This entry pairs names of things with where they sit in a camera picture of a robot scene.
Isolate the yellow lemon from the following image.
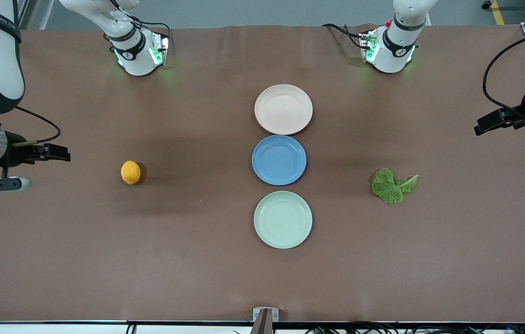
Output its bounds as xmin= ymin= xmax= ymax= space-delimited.
xmin=121 ymin=160 xmax=141 ymax=186

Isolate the green lettuce leaf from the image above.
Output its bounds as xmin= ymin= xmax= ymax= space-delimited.
xmin=371 ymin=167 xmax=419 ymax=205

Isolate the brown table cover mat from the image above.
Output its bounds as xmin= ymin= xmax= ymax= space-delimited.
xmin=0 ymin=24 xmax=525 ymax=323

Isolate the beige round plate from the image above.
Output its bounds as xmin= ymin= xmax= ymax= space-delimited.
xmin=254 ymin=84 xmax=313 ymax=135

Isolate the blue round plate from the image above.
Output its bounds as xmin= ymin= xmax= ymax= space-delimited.
xmin=251 ymin=135 xmax=307 ymax=186

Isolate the pale green round plate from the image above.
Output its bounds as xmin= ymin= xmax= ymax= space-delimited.
xmin=254 ymin=191 xmax=313 ymax=250

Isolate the black right arm base cable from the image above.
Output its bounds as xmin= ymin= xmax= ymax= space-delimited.
xmin=109 ymin=0 xmax=172 ymax=45

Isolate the black arm base cable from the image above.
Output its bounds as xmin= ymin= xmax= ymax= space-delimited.
xmin=322 ymin=23 xmax=366 ymax=51
xmin=109 ymin=0 xmax=172 ymax=45

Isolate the black left arm base cable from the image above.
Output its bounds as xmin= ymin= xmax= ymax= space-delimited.
xmin=322 ymin=23 xmax=366 ymax=51

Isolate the metal mounting bracket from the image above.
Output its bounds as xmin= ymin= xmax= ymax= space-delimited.
xmin=253 ymin=307 xmax=280 ymax=323

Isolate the dark camera post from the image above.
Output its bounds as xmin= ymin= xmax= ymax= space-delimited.
xmin=250 ymin=308 xmax=275 ymax=334

